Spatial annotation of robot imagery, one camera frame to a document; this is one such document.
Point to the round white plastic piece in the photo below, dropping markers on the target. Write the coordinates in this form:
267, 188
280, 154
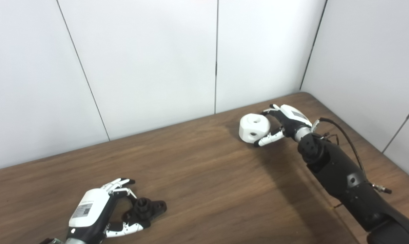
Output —
252, 127

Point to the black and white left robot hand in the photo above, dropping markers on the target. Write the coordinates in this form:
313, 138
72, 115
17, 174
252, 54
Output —
89, 210

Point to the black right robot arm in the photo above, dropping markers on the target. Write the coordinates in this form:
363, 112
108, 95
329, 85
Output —
340, 173

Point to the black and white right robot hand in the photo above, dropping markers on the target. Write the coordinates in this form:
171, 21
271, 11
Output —
292, 118

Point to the black flanged holder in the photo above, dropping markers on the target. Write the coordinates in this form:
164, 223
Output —
147, 208

